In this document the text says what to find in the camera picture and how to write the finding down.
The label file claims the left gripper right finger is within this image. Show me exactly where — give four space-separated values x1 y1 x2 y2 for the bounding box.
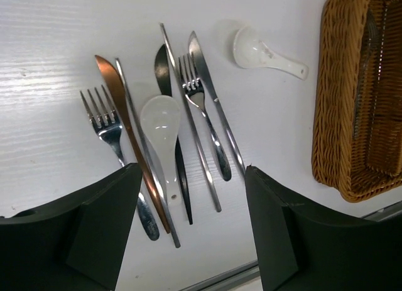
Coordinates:
245 166 401 290

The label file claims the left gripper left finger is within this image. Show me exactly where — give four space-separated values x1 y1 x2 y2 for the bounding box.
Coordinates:
1 163 142 290

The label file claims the silver fork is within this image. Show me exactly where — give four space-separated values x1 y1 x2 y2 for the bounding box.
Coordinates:
178 53 232 182
80 85 160 241

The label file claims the white ceramic spoon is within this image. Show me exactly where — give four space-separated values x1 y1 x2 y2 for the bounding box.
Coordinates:
232 26 309 80
140 95 182 206

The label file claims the silver chopstick left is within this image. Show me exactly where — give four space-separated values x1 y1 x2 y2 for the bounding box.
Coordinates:
115 57 181 248

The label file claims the brown wicker divided tray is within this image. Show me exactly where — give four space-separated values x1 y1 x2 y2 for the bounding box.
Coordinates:
312 0 401 202

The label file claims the copper knife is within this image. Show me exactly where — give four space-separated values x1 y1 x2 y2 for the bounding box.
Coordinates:
95 55 171 234

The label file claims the silver knife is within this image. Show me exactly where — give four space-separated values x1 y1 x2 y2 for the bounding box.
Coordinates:
188 31 246 180

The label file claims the aluminium table rail front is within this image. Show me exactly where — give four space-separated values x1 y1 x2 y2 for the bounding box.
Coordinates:
183 201 401 291

